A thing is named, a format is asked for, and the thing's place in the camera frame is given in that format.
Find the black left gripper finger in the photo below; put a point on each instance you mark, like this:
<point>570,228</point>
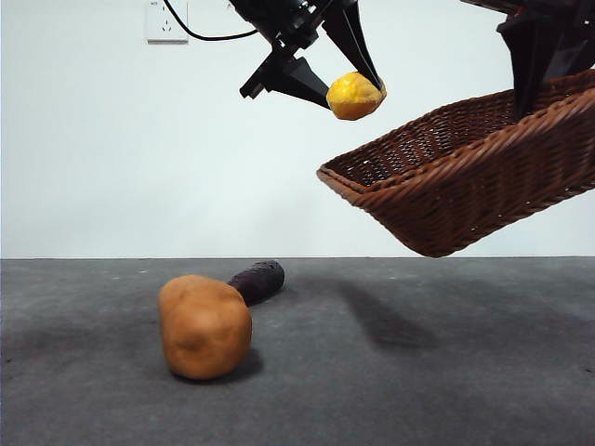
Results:
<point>297,79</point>
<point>348,32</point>

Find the yellow corn cob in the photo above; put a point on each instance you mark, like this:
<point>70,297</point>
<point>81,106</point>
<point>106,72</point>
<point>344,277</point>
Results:
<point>353,97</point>

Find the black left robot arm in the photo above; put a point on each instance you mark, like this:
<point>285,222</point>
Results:
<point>279,14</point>

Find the brown potato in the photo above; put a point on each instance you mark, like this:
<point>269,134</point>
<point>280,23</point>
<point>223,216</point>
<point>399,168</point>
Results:
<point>204,325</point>

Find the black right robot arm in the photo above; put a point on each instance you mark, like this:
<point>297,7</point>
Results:
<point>558,9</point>

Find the brown woven wicker basket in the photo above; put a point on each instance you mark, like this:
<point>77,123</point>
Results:
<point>465,200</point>

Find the purple eggplant with green stem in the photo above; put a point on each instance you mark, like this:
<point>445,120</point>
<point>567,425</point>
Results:
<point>262,281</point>

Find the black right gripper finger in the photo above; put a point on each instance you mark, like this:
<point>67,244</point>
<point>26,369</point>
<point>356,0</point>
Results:
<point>560,53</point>
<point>523,65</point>

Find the white wall socket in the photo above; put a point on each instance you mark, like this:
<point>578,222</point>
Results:
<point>158,33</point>

